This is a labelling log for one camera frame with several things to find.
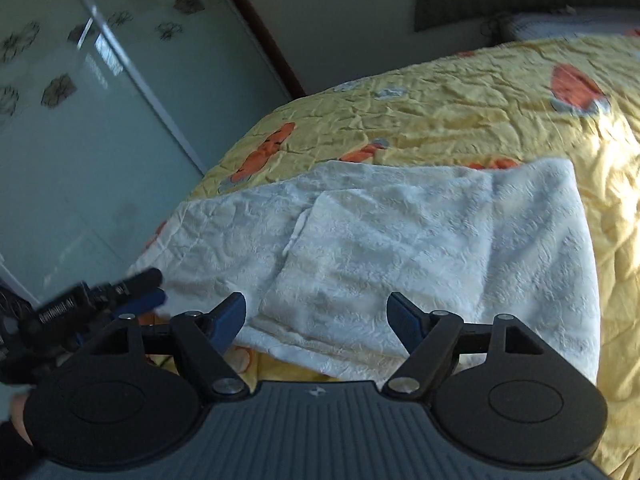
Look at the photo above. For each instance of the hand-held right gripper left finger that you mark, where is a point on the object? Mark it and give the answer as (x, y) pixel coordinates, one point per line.
(226, 321)

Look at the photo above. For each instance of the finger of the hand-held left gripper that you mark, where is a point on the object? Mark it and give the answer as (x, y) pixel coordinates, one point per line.
(137, 280)
(145, 302)

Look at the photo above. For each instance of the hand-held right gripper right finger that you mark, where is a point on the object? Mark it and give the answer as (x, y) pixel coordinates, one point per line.
(406, 322)

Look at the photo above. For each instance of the white embossed blanket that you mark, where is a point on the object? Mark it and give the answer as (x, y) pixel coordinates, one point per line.
(400, 240)

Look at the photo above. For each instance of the person's left forearm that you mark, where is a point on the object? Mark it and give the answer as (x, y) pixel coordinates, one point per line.
(17, 430)

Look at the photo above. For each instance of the frosted glass flower-print wardrobe door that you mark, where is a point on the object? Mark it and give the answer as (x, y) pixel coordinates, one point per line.
(100, 135)

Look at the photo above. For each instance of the yellow printed quilted blanket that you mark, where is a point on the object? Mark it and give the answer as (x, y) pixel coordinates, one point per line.
(450, 105)

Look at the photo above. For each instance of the grey striped pillow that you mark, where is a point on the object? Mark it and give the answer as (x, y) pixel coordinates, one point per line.
(575, 25)

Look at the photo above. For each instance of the brown wooden wardrobe frame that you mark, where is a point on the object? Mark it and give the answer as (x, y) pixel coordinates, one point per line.
(260, 25)

